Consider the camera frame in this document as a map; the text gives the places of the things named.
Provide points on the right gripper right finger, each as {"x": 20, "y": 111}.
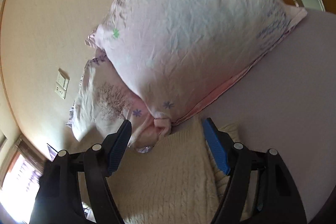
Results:
{"x": 277, "y": 198}

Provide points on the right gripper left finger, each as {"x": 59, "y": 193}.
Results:
{"x": 58, "y": 199}

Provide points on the cream cable-knit sweater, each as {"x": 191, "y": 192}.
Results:
{"x": 176, "y": 182}

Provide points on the lavender bed sheet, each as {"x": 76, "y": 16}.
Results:
{"x": 287, "y": 102}

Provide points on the white pillow with tree print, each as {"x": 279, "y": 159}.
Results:
{"x": 104, "y": 102}

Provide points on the pink pillow with snowflakes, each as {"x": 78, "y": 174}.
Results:
{"x": 179, "y": 56}

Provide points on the brown wooden window frame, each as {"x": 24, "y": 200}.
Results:
{"x": 21, "y": 147}

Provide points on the white wall power socket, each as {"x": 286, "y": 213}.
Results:
{"x": 60, "y": 91}

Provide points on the white wall light switch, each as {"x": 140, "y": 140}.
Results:
{"x": 62, "y": 79}

